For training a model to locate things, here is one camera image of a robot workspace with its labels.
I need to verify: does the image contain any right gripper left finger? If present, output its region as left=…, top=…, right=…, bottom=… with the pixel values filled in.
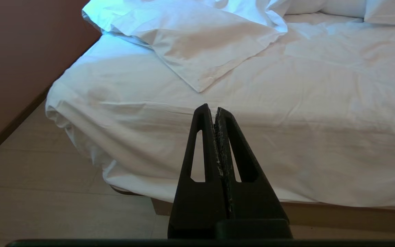
left=167, top=103, right=228, bottom=239

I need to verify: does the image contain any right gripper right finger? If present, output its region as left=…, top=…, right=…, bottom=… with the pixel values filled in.
left=215, top=107, right=293, bottom=239

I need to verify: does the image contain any wooden bed base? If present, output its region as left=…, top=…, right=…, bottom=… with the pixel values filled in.
left=110, top=185, right=395, bottom=236

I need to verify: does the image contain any white pillow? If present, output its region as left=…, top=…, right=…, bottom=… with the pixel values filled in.
left=285, top=0, right=368, bottom=18
left=82, top=0, right=290, bottom=93
left=364, top=0, right=395, bottom=26

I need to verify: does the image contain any white pillow in front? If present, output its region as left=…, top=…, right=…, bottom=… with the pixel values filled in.
left=82, top=0, right=290, bottom=93

